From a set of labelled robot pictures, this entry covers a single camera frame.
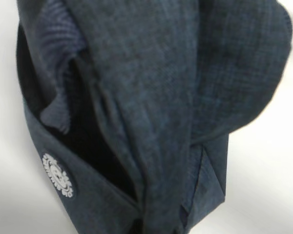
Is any dark blue lunch bag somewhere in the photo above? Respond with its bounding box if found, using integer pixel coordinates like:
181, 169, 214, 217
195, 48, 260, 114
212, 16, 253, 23
17, 0, 293, 234

